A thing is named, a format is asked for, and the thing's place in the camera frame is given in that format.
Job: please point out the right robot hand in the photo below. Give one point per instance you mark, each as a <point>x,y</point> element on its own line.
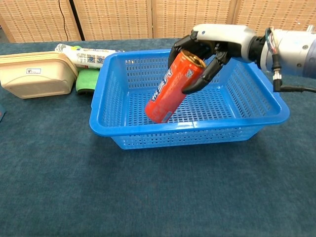
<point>222,37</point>

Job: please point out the red drink can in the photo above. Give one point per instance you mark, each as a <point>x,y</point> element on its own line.
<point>170,93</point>

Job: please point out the white yellow snack package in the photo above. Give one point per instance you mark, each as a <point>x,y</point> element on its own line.
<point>89,58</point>

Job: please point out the green cloth black trim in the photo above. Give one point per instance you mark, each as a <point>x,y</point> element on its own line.
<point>86,81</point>

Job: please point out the beige plastic lunch box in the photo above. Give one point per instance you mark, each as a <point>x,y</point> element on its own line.
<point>34,79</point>

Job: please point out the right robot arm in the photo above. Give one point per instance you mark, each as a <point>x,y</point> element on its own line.
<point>293,51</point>

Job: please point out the blue plastic basket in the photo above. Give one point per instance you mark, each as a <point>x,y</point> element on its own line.
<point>172,138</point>

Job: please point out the bamboo folding screen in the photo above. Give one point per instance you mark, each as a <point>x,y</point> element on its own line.
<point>118,17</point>

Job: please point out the black tripod pole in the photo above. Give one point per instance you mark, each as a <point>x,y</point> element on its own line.
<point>77,19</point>

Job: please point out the dark blue table mat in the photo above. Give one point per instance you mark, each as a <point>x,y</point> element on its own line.
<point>148,192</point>

